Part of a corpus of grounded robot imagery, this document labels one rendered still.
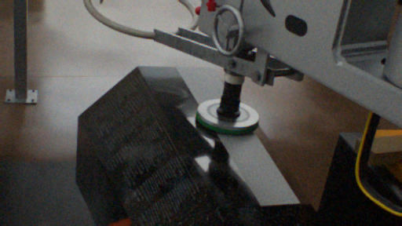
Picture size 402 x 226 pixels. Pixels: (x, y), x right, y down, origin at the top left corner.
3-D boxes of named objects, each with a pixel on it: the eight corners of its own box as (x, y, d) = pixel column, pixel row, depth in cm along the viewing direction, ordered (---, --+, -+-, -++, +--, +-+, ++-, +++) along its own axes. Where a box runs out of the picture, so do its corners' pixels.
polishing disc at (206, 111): (184, 111, 187) (184, 107, 186) (225, 97, 201) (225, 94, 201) (230, 136, 174) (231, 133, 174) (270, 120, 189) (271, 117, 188)
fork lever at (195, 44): (309, 80, 166) (311, 64, 165) (261, 88, 156) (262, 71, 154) (187, 38, 220) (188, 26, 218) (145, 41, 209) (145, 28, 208)
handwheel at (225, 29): (262, 62, 158) (272, 12, 151) (235, 65, 152) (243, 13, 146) (232, 45, 169) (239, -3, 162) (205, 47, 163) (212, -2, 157)
